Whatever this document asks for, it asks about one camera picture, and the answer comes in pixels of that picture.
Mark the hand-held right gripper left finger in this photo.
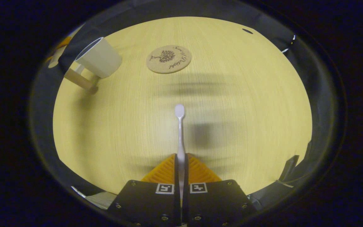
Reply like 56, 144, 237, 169
107, 154, 182, 227

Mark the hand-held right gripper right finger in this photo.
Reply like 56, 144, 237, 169
183, 154, 258, 227

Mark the white cup with wooden handle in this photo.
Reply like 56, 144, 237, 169
64, 37, 123, 95

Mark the round cork coaster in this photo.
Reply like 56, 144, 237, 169
146, 45, 192, 74

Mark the light wooden desktop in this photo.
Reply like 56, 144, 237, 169
53, 16, 313, 196

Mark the dark chair back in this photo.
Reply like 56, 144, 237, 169
277, 154, 300, 184

